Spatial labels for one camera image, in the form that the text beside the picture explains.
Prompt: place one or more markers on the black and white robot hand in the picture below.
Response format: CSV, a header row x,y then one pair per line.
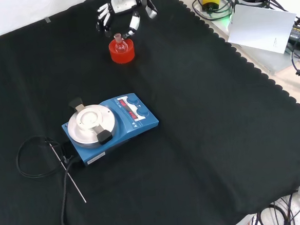
x,y
124,3

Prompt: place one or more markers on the clear round-bottom flask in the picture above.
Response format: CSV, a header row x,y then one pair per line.
x,y
121,46

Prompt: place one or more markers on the orange flask stand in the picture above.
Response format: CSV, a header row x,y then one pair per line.
x,y
121,57

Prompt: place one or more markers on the clear tape piece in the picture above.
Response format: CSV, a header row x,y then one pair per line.
x,y
47,19

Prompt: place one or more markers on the blue base heater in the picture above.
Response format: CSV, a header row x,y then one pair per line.
x,y
143,123

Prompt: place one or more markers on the black cloth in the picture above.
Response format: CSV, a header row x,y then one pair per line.
x,y
204,114

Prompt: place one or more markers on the pale board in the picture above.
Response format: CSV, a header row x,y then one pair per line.
x,y
260,27

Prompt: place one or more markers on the black power adapter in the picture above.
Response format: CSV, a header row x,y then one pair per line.
x,y
299,33

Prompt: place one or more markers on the thin metal temperature probe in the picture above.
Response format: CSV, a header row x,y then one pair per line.
x,y
69,174

